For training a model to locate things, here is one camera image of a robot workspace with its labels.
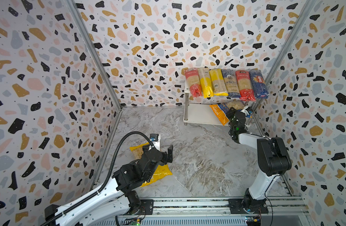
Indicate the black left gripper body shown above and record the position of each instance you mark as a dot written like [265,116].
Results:
[164,159]

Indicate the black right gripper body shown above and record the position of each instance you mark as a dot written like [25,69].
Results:
[235,117]

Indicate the yellow pasta bag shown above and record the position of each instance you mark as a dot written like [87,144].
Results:
[161,171]

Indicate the blue orange orecchiette bag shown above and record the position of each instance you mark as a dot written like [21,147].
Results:
[220,110]

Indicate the red spaghetti pack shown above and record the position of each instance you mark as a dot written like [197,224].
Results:
[245,86]
[192,78]

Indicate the yellow spaghetti pack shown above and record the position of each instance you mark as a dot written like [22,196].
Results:
[218,83]

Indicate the blue Barilla spaghetti pack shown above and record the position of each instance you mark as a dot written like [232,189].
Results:
[258,84]

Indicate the dark blue clear spaghetti pack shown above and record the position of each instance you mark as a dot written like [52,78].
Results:
[231,84]

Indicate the yellow spaghetti pack barcode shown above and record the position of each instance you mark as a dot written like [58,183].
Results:
[205,82]

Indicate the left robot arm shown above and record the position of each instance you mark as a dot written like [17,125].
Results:
[117,197]

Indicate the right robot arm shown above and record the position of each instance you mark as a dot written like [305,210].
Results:
[273,161]

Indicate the white two-tier shelf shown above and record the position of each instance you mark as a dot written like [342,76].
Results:
[198,113]

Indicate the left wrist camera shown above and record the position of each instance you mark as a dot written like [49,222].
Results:
[155,139]

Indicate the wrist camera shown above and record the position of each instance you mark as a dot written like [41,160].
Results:
[248,111]
[155,139]

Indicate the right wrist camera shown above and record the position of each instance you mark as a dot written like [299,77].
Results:
[248,111]

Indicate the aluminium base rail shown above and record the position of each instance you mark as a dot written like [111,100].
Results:
[209,211]

